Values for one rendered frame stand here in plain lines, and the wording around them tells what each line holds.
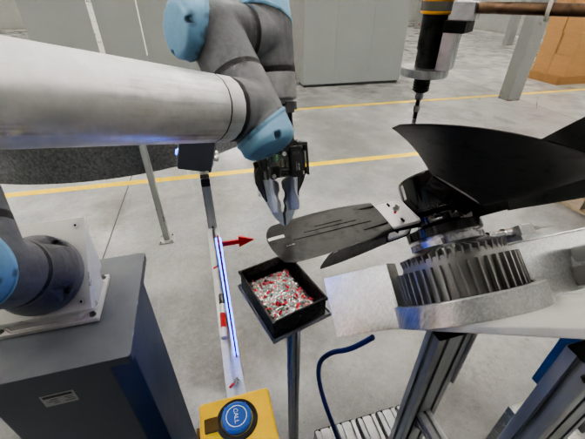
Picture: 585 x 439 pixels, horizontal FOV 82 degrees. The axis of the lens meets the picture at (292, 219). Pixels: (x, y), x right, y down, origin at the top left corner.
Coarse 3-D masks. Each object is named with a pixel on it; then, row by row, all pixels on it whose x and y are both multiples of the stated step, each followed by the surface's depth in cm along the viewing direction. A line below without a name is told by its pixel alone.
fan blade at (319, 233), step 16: (336, 208) 71; (352, 208) 69; (368, 208) 68; (288, 224) 70; (304, 224) 67; (320, 224) 65; (336, 224) 65; (352, 224) 64; (368, 224) 64; (384, 224) 63; (272, 240) 63; (288, 240) 62; (304, 240) 61; (320, 240) 60; (336, 240) 60; (352, 240) 60; (288, 256) 56; (304, 256) 56
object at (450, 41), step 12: (456, 12) 45; (468, 12) 44; (444, 24) 46; (456, 24) 45; (468, 24) 45; (444, 36) 47; (456, 36) 47; (444, 48) 48; (456, 48) 49; (444, 60) 49; (408, 72) 51; (420, 72) 49; (432, 72) 49; (444, 72) 50
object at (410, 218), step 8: (392, 200) 70; (400, 200) 70; (384, 208) 69; (392, 208) 68; (400, 208) 68; (408, 208) 67; (384, 216) 66; (392, 216) 66; (400, 216) 66; (408, 216) 66; (416, 216) 65; (392, 224) 64; (400, 224) 64; (408, 224) 64
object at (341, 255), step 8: (368, 240) 83; (376, 240) 80; (384, 240) 78; (344, 248) 91; (352, 248) 87; (360, 248) 84; (368, 248) 81; (328, 256) 95; (336, 256) 91; (344, 256) 87; (352, 256) 85; (328, 264) 90
